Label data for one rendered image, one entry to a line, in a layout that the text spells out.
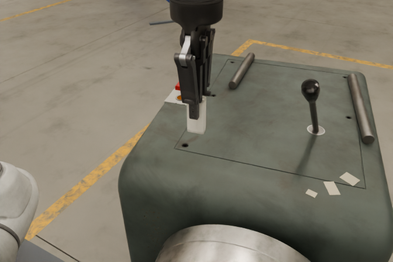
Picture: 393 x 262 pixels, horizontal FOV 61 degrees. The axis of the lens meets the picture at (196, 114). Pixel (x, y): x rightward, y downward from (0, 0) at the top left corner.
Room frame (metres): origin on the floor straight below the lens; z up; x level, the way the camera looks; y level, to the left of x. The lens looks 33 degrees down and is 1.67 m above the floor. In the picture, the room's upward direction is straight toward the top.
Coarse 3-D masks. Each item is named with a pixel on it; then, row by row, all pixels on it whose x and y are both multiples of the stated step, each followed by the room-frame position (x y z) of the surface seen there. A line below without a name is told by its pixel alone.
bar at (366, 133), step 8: (352, 80) 0.76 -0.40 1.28; (352, 88) 0.72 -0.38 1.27; (352, 96) 0.69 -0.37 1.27; (360, 96) 0.67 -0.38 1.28; (360, 104) 0.64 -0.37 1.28; (360, 112) 0.61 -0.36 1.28; (360, 120) 0.58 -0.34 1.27; (368, 120) 0.58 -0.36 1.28; (360, 128) 0.56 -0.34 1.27; (368, 128) 0.55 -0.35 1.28; (368, 136) 0.52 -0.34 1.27
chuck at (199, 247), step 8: (176, 248) 0.33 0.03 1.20; (184, 248) 0.32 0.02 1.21; (192, 248) 0.32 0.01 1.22; (200, 248) 0.31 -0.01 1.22; (208, 248) 0.31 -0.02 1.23; (216, 248) 0.31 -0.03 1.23; (224, 248) 0.30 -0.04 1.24; (232, 248) 0.30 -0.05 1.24; (240, 248) 0.30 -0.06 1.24; (160, 256) 0.34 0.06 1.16; (168, 256) 0.32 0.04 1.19; (176, 256) 0.31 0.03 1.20; (184, 256) 0.30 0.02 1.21; (192, 256) 0.30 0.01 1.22; (200, 256) 0.30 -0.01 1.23; (208, 256) 0.29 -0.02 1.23; (216, 256) 0.29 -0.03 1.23; (224, 256) 0.29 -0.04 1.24; (232, 256) 0.29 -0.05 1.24; (240, 256) 0.29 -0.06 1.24; (248, 256) 0.29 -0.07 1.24; (256, 256) 0.29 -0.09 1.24; (264, 256) 0.29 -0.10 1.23
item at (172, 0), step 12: (180, 0) 0.45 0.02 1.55; (192, 0) 0.44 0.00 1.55; (204, 0) 0.45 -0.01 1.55; (216, 0) 0.45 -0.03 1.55; (180, 12) 0.45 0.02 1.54; (192, 12) 0.44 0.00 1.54; (204, 12) 0.44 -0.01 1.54; (216, 12) 0.45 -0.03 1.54; (180, 24) 0.45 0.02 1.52; (192, 24) 0.44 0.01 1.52; (204, 24) 0.44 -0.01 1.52; (192, 36) 0.44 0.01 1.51; (192, 48) 0.44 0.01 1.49
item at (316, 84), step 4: (308, 80) 0.51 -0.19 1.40; (312, 80) 0.51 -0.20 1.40; (304, 84) 0.51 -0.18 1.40; (308, 84) 0.51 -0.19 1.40; (312, 84) 0.50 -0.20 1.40; (316, 84) 0.50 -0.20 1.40; (304, 88) 0.50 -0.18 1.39; (308, 88) 0.50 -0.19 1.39; (312, 88) 0.50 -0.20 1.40; (316, 88) 0.50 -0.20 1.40; (304, 92) 0.50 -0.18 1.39; (308, 92) 0.50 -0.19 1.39; (312, 92) 0.49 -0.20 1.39; (316, 92) 0.50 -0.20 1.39; (304, 96) 0.51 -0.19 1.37; (308, 96) 0.50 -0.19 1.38; (312, 96) 0.50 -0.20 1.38; (316, 96) 0.50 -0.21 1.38; (308, 100) 0.51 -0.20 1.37; (312, 100) 0.51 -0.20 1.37
